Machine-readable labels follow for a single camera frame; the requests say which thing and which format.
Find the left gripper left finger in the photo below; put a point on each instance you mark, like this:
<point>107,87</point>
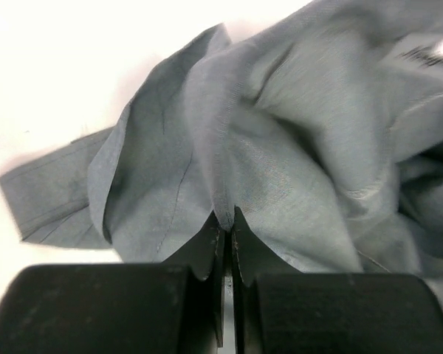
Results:
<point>170,307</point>

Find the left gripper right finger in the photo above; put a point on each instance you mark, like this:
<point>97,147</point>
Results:
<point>278,309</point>

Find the grey button shirt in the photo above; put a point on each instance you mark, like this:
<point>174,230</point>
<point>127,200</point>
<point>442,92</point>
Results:
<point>326,130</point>

